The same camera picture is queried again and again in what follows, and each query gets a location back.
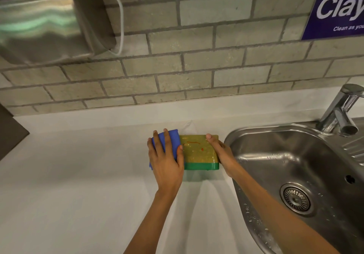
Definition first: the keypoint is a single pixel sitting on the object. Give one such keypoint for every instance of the stainless steel towel dispenser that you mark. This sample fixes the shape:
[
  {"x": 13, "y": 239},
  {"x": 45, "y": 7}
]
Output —
[{"x": 42, "y": 20}]

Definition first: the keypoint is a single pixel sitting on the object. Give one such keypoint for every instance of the stainless steel sink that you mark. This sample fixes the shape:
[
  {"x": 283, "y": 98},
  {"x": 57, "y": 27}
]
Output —
[{"x": 327, "y": 160}]

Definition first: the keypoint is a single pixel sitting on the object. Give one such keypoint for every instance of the dark grey panel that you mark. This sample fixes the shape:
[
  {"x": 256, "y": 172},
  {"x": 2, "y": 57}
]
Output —
[{"x": 10, "y": 133}]

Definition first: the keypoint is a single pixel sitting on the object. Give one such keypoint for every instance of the chrome faucet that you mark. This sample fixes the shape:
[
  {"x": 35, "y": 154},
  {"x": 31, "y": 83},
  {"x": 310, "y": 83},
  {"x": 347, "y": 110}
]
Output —
[{"x": 337, "y": 111}]

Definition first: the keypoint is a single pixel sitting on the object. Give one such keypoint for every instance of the person's left forearm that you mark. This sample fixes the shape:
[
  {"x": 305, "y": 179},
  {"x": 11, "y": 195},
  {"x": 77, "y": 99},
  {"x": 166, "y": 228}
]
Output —
[{"x": 153, "y": 222}]

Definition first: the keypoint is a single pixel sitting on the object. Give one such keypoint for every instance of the person's right forearm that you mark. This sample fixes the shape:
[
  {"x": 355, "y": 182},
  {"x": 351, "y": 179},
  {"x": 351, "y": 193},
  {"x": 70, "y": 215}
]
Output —
[{"x": 273, "y": 214}]

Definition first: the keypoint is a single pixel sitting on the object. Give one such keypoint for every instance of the person's left hand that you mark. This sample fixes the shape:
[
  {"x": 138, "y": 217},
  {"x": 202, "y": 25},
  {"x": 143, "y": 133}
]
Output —
[{"x": 167, "y": 171}]

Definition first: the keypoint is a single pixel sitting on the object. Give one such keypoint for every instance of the person's right hand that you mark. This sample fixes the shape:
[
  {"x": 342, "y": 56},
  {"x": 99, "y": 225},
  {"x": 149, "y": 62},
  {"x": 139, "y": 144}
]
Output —
[{"x": 224, "y": 158}]

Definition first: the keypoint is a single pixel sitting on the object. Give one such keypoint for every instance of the clear plastic scrap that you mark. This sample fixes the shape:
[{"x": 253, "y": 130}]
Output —
[{"x": 189, "y": 128}]

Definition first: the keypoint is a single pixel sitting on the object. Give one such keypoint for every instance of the round metal drain strainer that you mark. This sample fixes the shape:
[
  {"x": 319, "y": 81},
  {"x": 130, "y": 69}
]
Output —
[{"x": 296, "y": 199}]

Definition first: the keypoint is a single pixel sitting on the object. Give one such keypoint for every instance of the purple wall sign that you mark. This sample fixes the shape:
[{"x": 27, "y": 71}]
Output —
[{"x": 335, "y": 9}]

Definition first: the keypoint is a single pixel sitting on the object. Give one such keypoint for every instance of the person's left middle finger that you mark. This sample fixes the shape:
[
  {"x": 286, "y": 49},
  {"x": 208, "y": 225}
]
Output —
[{"x": 158, "y": 145}]

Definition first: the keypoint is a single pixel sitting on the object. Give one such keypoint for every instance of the person's right thumb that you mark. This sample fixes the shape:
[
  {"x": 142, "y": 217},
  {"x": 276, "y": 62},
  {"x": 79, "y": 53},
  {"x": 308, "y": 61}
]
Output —
[{"x": 214, "y": 146}]

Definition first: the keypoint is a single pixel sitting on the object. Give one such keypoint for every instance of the yellow sponge with green base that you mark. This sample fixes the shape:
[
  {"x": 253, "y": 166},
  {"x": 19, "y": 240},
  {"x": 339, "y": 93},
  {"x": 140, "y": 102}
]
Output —
[{"x": 199, "y": 151}]

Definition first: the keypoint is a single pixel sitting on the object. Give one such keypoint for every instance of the blue cleaning cloth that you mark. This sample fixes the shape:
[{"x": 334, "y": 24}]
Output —
[{"x": 174, "y": 140}]

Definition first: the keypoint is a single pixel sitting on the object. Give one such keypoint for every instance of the person's left thumb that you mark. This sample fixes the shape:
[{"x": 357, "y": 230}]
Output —
[{"x": 180, "y": 155}]

